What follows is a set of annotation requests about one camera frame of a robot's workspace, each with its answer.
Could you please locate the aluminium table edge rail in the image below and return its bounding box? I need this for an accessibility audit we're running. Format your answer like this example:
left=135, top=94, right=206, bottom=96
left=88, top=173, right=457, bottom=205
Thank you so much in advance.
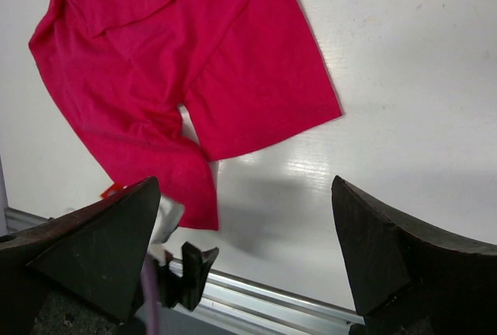
left=3, top=206, right=366, bottom=335

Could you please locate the red t shirt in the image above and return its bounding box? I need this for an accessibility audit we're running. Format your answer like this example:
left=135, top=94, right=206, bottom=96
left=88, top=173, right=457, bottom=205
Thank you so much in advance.
left=29, top=0, right=342, bottom=230

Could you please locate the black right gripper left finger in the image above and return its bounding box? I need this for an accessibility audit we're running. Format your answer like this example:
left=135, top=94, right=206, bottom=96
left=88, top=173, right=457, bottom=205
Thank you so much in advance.
left=1, top=177, right=160, bottom=334

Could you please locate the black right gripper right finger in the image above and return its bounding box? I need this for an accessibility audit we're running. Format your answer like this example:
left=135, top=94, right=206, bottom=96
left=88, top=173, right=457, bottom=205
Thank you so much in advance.
left=332, top=176, right=496, bottom=334

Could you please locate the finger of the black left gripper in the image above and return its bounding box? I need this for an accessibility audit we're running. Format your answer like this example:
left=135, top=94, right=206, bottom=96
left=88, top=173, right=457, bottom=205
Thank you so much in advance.
left=200, top=247, right=219, bottom=284
left=182, top=242, right=202, bottom=310

